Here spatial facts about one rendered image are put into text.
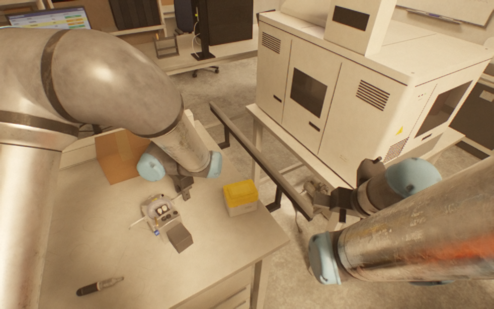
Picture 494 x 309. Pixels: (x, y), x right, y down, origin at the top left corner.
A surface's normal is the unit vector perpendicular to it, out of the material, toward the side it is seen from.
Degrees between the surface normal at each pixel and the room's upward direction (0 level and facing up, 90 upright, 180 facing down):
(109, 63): 50
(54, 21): 86
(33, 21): 86
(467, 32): 90
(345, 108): 90
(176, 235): 0
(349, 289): 0
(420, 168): 24
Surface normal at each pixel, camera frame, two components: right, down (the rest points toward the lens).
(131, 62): 0.74, -0.25
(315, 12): -0.55, -0.36
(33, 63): -0.07, -0.03
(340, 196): 0.06, -0.40
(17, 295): 0.92, 0.05
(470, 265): -0.66, 0.66
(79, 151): 0.51, 0.58
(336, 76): -0.87, 0.33
